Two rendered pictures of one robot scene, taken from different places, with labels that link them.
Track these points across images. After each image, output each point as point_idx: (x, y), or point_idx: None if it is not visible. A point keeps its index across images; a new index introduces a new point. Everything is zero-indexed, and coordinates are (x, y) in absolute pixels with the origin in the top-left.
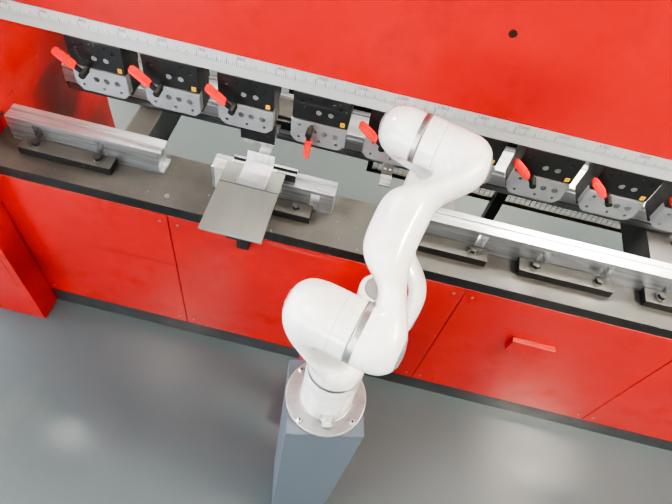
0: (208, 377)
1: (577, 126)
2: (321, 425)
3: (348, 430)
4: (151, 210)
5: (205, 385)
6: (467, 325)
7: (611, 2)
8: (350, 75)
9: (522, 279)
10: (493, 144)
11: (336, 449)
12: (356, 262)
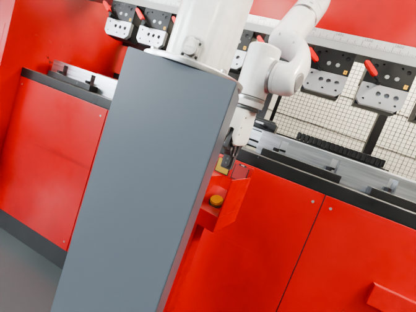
0: (49, 304)
1: (408, 36)
2: (182, 43)
3: (216, 70)
4: (99, 104)
5: (41, 309)
6: (323, 259)
7: None
8: (257, 10)
9: (376, 198)
10: (346, 56)
11: (182, 142)
12: None
